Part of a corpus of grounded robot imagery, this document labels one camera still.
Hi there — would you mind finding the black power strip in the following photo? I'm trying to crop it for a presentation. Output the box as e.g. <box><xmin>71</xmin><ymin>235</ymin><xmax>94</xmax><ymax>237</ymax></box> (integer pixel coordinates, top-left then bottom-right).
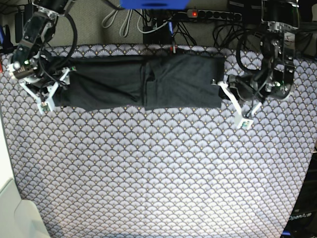
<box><xmin>187</xmin><ymin>9</ymin><xmax>242</xmax><ymax>22</ymax></box>

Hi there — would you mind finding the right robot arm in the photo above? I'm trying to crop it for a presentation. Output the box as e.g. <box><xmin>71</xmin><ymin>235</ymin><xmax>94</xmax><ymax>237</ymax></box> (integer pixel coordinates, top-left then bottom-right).
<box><xmin>8</xmin><ymin>0</ymin><xmax>78</xmax><ymax>114</ymax></box>

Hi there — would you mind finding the dark grey T-shirt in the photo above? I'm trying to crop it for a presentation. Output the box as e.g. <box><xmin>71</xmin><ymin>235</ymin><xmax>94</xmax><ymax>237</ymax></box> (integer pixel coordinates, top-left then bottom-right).
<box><xmin>53</xmin><ymin>54</ymin><xmax>225</xmax><ymax>111</ymax></box>

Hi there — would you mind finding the red and black clamp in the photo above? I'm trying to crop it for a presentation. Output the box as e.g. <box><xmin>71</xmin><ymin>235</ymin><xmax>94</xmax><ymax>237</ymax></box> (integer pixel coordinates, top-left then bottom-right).
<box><xmin>170</xmin><ymin>45</ymin><xmax>177</xmax><ymax>55</ymax></box>

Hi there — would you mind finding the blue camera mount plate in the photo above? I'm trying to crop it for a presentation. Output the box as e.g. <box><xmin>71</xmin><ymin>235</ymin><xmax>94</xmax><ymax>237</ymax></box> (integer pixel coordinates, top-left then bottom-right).
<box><xmin>120</xmin><ymin>0</ymin><xmax>189</xmax><ymax>9</ymax></box>

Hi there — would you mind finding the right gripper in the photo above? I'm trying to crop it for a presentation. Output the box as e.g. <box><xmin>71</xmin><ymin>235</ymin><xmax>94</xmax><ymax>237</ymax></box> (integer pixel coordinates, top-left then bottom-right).
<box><xmin>8</xmin><ymin>57</ymin><xmax>76</xmax><ymax>114</ymax></box>

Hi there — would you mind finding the black OpenArm box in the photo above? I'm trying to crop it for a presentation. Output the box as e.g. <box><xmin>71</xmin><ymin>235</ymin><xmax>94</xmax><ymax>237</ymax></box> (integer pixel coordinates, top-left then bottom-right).
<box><xmin>281</xmin><ymin>153</ymin><xmax>317</xmax><ymax>238</ymax></box>

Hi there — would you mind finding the grey looped cable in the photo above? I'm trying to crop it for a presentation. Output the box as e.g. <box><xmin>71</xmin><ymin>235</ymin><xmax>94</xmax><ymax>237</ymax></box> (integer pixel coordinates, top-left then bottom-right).
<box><xmin>101</xmin><ymin>5</ymin><xmax>133</xmax><ymax>38</ymax></box>

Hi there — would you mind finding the fan-patterned table cloth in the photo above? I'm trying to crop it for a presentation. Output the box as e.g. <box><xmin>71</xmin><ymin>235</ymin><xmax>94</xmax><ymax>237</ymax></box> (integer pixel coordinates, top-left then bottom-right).
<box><xmin>0</xmin><ymin>55</ymin><xmax>317</xmax><ymax>238</ymax></box>

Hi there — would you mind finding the blue clamp handle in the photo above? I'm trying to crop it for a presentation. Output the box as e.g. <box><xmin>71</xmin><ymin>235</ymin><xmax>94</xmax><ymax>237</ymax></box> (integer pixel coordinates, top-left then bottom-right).
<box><xmin>168</xmin><ymin>21</ymin><xmax>173</xmax><ymax>37</ymax></box>

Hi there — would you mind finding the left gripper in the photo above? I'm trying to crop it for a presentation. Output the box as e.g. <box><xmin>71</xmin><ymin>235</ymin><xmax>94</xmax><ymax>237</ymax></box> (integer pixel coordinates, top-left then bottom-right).
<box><xmin>211</xmin><ymin>74</ymin><xmax>294</xmax><ymax>129</ymax></box>

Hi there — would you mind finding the white plastic bin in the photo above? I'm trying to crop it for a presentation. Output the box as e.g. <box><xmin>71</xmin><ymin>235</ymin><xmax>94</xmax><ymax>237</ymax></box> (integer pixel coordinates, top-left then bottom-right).
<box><xmin>0</xmin><ymin>123</ymin><xmax>50</xmax><ymax>238</ymax></box>

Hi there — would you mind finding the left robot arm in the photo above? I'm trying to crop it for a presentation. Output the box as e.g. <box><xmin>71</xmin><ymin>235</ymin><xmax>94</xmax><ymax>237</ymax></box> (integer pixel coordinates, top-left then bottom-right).
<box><xmin>217</xmin><ymin>0</ymin><xmax>300</xmax><ymax>129</ymax></box>

